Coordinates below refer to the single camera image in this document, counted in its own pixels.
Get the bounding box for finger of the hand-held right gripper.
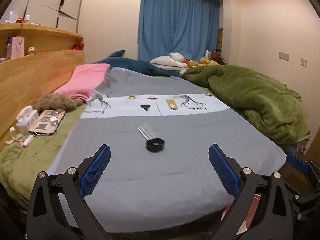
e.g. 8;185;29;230
286;153;320;188
292;187;320;222

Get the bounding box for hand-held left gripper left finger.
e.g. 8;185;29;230
26;144;112;240

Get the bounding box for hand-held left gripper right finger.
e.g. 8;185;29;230
209;144;293;240

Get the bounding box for pink plastic bin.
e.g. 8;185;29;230
220;192;263;240

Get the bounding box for plaid cloth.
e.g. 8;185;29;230
295;140;310;155

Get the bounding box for grey printed bed sheet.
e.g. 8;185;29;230
46;67;287;227

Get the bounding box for olive green bed cover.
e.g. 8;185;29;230
0;104;87;207

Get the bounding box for pink and white tube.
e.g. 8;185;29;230
20;135;34;148

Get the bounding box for brown plush toy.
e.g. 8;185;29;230
32;93;83;112

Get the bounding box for green fleece blanket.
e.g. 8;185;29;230
181;64;311;144

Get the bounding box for white box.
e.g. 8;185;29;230
16;106;39;134

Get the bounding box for cream hair clip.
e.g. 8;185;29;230
5;127;24;145

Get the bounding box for pink pillow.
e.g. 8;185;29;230
53;63;111;100

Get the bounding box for yellow plush toy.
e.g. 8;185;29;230
199;57;218;67

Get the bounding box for blue shark plush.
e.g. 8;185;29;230
91;50;184;78

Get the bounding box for wooden headboard shelf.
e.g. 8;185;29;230
0;22;84;150

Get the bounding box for white plush toy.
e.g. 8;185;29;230
150;52;188;68

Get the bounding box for wooden cabinet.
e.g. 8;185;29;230
216;28;223;53

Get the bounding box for pink gift bag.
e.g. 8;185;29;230
6;36;25;60

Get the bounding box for blue curtain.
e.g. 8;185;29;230
137;0;220;62

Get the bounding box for white wardrobe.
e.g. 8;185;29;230
0;0;88;34

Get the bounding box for white charger cable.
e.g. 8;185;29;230
32;115;64;142

